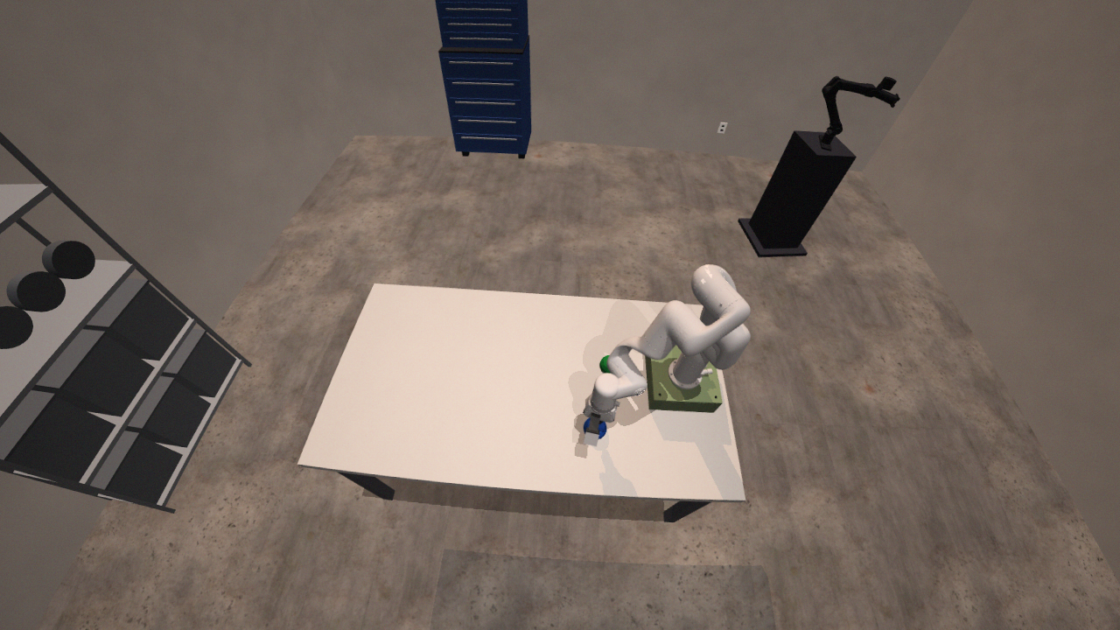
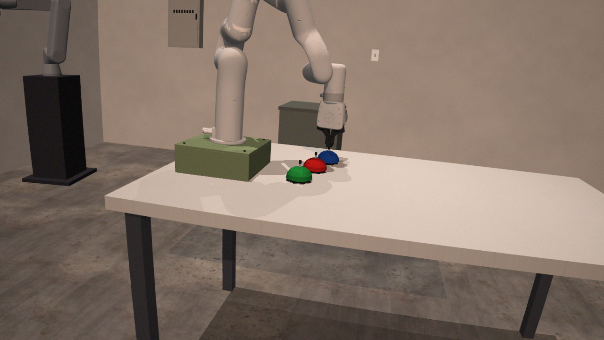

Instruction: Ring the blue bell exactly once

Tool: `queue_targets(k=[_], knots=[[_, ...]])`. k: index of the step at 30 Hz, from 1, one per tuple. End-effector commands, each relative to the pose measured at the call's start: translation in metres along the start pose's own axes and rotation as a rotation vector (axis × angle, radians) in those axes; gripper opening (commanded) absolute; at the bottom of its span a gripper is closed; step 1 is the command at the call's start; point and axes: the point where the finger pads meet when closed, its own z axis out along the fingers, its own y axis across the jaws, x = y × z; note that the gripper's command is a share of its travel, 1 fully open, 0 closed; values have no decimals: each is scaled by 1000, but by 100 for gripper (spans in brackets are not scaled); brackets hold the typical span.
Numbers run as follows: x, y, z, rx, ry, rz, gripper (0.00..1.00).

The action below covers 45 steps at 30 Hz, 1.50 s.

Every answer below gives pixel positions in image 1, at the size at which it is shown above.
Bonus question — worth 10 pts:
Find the blue bell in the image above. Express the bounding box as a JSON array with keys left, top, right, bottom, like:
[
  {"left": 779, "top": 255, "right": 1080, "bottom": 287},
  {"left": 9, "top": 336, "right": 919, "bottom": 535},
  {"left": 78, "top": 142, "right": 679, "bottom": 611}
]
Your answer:
[{"left": 584, "top": 418, "right": 607, "bottom": 439}]

